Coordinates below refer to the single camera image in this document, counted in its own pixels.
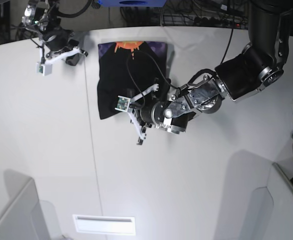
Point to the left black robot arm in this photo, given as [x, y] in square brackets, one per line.
[260, 64]

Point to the power strip with red light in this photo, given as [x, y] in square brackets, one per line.
[218, 23]

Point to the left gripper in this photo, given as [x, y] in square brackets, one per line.
[146, 110]

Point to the black T-shirt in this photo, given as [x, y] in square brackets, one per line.
[127, 68]

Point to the blue plastic bin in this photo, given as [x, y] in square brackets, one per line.
[132, 3]

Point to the white left corner box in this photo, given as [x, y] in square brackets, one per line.
[22, 218]

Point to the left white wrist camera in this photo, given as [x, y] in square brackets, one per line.
[123, 104]

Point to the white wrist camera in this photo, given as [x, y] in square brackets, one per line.
[123, 104]
[44, 69]

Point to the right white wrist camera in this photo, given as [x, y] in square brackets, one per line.
[44, 69]

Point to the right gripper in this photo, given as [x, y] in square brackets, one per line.
[64, 45]

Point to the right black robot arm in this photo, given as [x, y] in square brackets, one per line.
[43, 18]

